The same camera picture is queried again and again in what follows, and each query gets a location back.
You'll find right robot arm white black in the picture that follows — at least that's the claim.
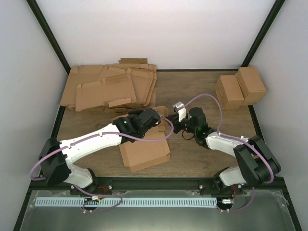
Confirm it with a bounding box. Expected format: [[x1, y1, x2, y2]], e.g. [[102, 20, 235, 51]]
[[168, 107, 281, 194]]

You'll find purple cable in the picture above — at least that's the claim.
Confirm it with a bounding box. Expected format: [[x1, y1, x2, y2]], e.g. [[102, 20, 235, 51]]
[[30, 115, 174, 214], [184, 93, 275, 213]]

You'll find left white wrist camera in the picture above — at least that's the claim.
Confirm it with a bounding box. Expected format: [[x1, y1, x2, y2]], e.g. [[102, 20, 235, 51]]
[[154, 119, 161, 127]]

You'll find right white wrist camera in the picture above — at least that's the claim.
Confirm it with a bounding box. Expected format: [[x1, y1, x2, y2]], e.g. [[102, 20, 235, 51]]
[[172, 102, 187, 122]]

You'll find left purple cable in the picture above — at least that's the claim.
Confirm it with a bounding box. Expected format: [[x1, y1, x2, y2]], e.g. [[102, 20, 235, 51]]
[[30, 115, 174, 214]]

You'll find stack of flat cardboard blanks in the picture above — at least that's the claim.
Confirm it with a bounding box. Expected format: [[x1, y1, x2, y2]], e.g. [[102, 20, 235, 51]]
[[60, 58, 157, 112]]

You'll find black aluminium frame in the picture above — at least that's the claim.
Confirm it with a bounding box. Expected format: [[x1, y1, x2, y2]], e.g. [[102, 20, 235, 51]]
[[14, 0, 302, 231]]

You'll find cardboard box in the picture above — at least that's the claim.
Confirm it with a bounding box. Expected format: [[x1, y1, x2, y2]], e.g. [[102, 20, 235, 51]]
[[119, 106, 171, 172], [215, 75, 244, 110], [236, 66, 267, 106]]

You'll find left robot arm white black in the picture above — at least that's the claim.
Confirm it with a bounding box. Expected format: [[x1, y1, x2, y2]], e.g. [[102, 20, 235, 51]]
[[38, 108, 161, 194]]

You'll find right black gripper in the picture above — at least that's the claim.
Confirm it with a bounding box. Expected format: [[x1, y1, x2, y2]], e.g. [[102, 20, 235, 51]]
[[165, 114, 197, 135]]

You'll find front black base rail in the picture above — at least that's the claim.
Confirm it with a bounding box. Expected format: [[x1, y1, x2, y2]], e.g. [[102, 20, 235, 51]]
[[29, 177, 286, 195]]

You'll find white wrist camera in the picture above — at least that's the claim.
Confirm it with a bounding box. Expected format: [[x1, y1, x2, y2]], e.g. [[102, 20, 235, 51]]
[[154, 119, 161, 127], [172, 102, 187, 122]]

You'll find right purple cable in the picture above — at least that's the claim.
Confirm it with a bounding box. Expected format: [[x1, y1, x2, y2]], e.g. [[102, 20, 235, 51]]
[[184, 93, 275, 213]]

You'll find light blue slotted cable duct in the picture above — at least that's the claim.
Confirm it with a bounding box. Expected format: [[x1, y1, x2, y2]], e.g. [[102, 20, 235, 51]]
[[34, 197, 217, 208]]

